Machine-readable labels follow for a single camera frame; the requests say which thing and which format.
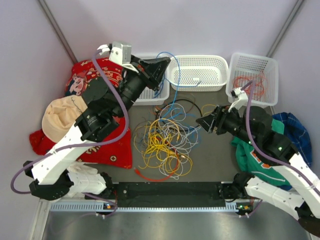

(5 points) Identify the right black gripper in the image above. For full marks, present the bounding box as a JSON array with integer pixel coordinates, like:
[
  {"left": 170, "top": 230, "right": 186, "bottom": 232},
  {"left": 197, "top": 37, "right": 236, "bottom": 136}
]
[{"left": 195, "top": 103, "right": 258, "bottom": 147}]

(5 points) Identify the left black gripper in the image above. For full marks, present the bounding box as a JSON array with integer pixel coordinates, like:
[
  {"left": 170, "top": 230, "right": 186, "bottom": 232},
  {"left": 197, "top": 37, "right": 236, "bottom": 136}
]
[{"left": 112, "top": 55, "right": 172, "bottom": 119}]

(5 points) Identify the light blue thin cable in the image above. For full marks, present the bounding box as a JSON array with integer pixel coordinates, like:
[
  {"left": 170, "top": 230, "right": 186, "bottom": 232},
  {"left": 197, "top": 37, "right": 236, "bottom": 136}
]
[{"left": 156, "top": 51, "right": 203, "bottom": 136}]

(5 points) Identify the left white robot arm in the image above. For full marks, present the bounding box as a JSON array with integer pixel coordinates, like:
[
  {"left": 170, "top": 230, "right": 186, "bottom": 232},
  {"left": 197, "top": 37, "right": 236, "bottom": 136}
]
[{"left": 25, "top": 55, "right": 171, "bottom": 201}]

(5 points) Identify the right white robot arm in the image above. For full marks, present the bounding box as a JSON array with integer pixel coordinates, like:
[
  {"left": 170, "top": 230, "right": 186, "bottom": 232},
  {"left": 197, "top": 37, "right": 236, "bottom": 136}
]
[{"left": 196, "top": 105, "right": 320, "bottom": 237}]

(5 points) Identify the left white mesh basket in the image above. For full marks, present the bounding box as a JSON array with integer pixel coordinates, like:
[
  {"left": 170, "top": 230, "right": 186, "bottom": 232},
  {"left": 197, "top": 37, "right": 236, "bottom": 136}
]
[{"left": 117, "top": 56, "right": 169, "bottom": 110}]

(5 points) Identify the white mesh basket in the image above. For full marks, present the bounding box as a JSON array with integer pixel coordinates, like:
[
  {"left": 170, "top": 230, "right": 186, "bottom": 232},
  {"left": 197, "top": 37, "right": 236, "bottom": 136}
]
[
  {"left": 225, "top": 52, "right": 279, "bottom": 108},
  {"left": 117, "top": 56, "right": 169, "bottom": 110}
]

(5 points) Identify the middle white perforated basket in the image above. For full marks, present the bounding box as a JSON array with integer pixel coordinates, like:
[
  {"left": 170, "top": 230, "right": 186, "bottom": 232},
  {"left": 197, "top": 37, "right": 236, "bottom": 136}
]
[{"left": 164, "top": 55, "right": 229, "bottom": 92}]

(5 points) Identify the green jersey shirt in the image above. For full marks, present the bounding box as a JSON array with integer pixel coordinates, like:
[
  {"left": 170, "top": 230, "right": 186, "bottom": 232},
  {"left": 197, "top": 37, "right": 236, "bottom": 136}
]
[{"left": 231, "top": 115, "right": 294, "bottom": 191}]

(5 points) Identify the right white mesh basket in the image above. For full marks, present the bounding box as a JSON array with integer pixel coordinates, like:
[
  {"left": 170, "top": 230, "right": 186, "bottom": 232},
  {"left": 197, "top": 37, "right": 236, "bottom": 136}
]
[{"left": 225, "top": 52, "right": 279, "bottom": 108}]

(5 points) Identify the blue plaid cloth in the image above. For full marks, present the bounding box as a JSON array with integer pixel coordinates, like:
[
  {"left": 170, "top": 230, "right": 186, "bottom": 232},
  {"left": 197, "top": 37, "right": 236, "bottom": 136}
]
[{"left": 272, "top": 112, "right": 313, "bottom": 167}]

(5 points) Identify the red patterned cloth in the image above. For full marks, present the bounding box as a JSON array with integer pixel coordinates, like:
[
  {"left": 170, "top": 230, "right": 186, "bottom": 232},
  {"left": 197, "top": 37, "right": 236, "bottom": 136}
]
[{"left": 29, "top": 59, "right": 133, "bottom": 169}]

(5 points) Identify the beige bucket hat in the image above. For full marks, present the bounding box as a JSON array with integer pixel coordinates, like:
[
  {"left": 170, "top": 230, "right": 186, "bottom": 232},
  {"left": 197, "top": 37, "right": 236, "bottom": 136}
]
[{"left": 41, "top": 95, "right": 88, "bottom": 143}]

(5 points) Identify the white cloth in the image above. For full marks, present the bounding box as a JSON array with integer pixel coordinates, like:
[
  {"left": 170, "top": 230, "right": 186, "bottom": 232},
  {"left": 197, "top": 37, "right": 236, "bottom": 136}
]
[{"left": 67, "top": 162, "right": 98, "bottom": 178}]

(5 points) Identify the black round cable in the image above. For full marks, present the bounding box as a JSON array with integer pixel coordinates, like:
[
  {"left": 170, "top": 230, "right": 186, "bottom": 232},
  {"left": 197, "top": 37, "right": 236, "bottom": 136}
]
[{"left": 153, "top": 98, "right": 203, "bottom": 121}]

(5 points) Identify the white thin cable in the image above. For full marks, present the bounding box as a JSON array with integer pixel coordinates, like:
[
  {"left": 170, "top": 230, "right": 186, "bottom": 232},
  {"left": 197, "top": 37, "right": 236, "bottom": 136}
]
[{"left": 152, "top": 99, "right": 201, "bottom": 180}]

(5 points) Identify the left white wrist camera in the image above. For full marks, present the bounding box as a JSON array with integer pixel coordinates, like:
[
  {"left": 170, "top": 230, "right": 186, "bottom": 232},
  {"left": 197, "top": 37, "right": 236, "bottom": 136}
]
[{"left": 97, "top": 41, "right": 132, "bottom": 66}]

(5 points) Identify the thin red cable in basket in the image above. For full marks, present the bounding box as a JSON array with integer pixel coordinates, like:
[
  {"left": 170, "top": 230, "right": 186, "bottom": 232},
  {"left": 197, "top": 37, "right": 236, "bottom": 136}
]
[{"left": 232, "top": 69, "right": 269, "bottom": 100}]

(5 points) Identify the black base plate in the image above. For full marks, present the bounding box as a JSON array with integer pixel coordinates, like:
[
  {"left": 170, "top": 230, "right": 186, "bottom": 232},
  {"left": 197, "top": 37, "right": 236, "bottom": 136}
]
[{"left": 97, "top": 182, "right": 232, "bottom": 207}]

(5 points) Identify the orange red ethernet cable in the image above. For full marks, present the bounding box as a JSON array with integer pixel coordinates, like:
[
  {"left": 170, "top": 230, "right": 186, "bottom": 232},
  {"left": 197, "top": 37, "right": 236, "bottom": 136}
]
[{"left": 134, "top": 149, "right": 181, "bottom": 182}]

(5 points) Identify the grey slotted cable duct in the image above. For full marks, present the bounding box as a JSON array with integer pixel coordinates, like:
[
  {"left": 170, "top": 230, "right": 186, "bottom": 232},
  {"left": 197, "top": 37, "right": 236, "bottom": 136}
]
[{"left": 50, "top": 201, "right": 253, "bottom": 213}]

